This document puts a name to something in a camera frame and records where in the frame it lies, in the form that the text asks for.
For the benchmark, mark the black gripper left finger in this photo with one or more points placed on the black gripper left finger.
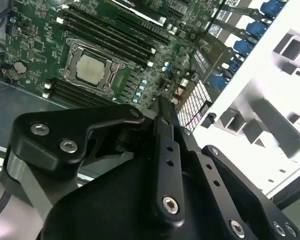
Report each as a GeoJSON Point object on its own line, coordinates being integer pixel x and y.
{"type": "Point", "coordinates": [52, 135]}

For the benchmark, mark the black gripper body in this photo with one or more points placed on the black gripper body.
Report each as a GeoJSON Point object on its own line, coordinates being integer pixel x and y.
{"type": "Point", "coordinates": [110, 207]}

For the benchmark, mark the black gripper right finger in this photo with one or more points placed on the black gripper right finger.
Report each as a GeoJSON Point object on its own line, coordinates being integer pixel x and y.
{"type": "Point", "coordinates": [215, 172]}

